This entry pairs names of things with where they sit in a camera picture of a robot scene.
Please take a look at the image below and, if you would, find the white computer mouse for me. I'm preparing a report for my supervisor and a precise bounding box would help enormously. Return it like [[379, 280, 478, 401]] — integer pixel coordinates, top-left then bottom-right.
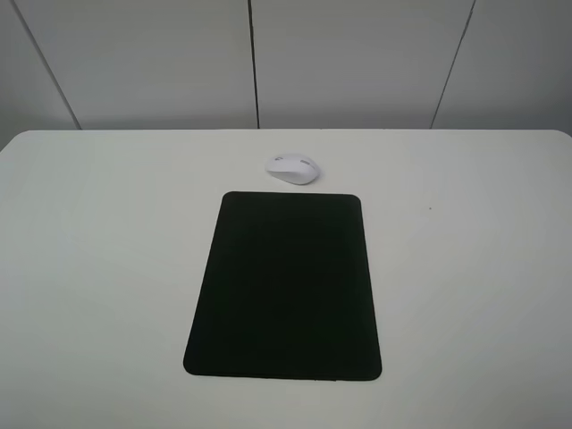
[[265, 154, 321, 185]]

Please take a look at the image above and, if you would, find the black mouse pad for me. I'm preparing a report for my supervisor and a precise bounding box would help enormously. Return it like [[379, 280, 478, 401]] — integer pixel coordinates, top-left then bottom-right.
[[183, 191, 383, 382]]

